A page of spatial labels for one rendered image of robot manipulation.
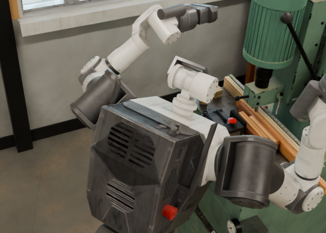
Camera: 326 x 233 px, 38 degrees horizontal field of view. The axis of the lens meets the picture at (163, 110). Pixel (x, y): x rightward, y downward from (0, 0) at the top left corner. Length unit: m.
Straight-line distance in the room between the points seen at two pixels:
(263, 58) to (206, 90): 0.55
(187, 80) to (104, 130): 0.24
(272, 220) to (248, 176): 0.99
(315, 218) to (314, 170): 0.96
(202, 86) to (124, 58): 0.46
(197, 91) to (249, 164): 0.21
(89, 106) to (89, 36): 1.65
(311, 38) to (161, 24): 0.53
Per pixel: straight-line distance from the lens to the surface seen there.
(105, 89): 1.26
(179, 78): 1.17
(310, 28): 1.71
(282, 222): 2.11
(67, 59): 2.91
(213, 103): 1.97
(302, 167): 1.31
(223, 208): 1.99
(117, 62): 1.55
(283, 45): 1.64
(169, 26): 1.51
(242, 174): 1.08
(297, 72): 1.78
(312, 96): 1.17
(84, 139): 3.15
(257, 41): 1.64
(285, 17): 1.48
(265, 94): 1.81
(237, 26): 3.39
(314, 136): 1.20
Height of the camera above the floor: 2.08
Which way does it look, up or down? 38 degrees down
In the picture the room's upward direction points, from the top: 3 degrees clockwise
